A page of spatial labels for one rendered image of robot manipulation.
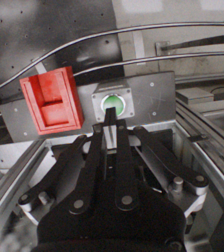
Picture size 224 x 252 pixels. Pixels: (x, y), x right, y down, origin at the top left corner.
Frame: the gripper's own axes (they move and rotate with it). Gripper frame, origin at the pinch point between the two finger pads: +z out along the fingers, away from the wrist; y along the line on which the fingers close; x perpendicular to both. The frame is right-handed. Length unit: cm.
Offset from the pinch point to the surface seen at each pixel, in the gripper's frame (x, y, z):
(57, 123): -4.6, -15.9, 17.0
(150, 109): -6.4, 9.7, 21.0
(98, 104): 0.6, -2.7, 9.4
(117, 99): 1.2, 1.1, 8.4
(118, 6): 50, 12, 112
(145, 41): 19, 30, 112
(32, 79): 8.1, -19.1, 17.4
